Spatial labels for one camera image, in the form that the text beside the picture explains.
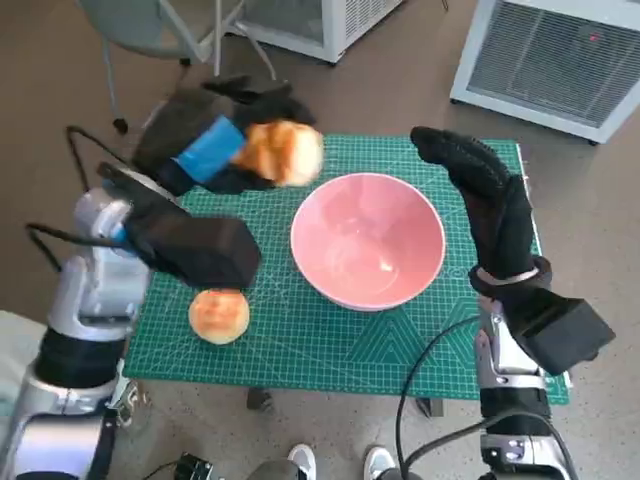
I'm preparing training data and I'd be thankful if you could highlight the black cable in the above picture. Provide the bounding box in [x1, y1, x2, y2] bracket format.
[67, 125, 131, 171]
[25, 223, 126, 274]
[396, 315, 484, 480]
[549, 414, 576, 480]

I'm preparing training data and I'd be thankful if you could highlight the black gloved right hand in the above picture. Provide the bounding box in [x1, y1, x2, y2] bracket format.
[409, 126, 539, 281]

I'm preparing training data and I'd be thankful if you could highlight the grey knee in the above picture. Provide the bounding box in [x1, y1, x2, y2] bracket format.
[247, 459, 301, 480]

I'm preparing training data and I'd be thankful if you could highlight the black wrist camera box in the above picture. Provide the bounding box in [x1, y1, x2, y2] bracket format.
[499, 284, 617, 376]
[127, 199, 262, 290]

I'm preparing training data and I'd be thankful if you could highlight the orange striped toy bread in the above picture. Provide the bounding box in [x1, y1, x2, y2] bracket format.
[233, 118, 325, 189]

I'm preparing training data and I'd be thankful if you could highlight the white mesh cabinet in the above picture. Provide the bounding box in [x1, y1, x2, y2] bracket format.
[224, 0, 409, 64]

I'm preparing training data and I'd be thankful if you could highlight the round toy bread bun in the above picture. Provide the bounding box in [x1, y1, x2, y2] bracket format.
[188, 288, 251, 346]

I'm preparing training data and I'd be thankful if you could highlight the white metal frame stand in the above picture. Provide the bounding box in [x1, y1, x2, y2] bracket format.
[159, 0, 251, 81]

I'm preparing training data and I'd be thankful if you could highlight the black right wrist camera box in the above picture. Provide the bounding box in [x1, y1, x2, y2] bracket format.
[499, 284, 617, 376]

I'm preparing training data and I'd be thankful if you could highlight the person's grey sandal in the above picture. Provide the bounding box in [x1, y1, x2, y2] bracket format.
[107, 377, 151, 426]

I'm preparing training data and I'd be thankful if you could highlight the person's leg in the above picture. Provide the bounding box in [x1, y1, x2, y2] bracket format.
[0, 309, 49, 419]

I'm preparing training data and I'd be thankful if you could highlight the black electronic device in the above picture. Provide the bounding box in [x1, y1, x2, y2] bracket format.
[174, 452, 214, 480]

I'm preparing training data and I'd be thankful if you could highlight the green cutting mat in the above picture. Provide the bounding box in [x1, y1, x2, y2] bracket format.
[122, 132, 571, 403]

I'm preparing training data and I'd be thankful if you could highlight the pink bowl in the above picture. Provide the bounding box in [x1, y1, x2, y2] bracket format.
[290, 172, 447, 312]

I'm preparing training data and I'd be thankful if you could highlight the white shoe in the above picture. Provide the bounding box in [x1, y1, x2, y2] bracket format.
[287, 443, 316, 480]
[362, 444, 394, 480]

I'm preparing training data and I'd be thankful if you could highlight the white vented cabinet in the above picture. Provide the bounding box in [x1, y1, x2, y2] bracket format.
[449, 0, 640, 146]

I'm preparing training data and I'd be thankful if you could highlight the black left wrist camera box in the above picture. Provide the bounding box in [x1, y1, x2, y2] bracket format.
[127, 199, 262, 290]

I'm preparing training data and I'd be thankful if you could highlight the black left hand blue tape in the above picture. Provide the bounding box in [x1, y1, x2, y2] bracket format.
[132, 74, 319, 197]

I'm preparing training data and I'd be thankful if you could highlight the grey office chair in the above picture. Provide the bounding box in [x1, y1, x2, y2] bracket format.
[74, 0, 281, 134]

